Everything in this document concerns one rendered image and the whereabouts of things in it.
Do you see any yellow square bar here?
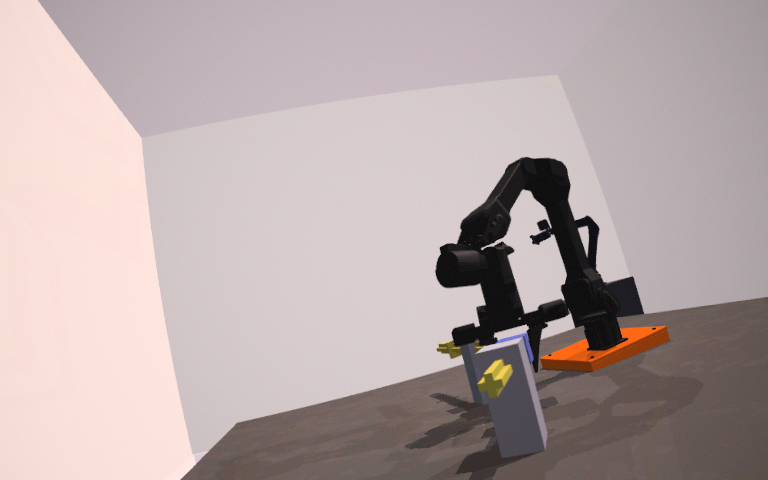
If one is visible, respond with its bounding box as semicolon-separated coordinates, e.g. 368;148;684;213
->
436;339;488;405

